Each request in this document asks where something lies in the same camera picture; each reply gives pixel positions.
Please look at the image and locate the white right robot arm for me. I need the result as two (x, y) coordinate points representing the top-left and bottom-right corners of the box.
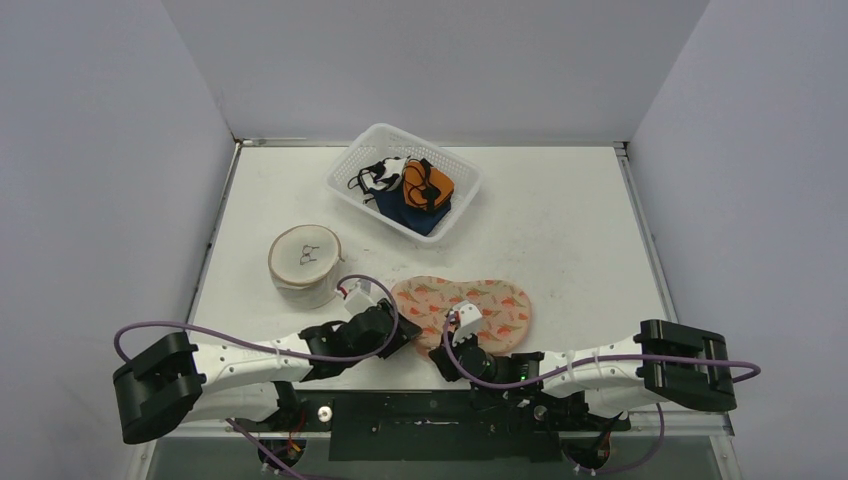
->
(428, 319), (737, 429)

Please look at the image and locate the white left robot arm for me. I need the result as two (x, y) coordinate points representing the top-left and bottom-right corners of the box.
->
(113, 299), (422, 445)

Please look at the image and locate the white round mesh laundry bag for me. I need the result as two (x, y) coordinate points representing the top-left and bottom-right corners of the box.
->
(267, 224), (342, 310)

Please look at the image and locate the navy blue bra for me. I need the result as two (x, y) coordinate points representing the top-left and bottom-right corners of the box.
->
(370, 189), (451, 236)

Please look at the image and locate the orange bra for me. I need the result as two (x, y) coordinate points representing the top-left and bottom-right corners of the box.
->
(401, 159), (455, 213)

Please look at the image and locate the black and white bra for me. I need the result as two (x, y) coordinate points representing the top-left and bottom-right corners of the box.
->
(353, 157), (409, 194)

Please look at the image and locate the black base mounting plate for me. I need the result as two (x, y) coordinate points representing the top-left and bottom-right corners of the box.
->
(237, 390), (631, 462)

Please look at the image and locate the white plastic basket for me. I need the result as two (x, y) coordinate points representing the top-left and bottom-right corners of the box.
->
(325, 123), (483, 244)

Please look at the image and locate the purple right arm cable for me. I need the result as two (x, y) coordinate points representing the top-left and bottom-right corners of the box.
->
(442, 311), (762, 391)

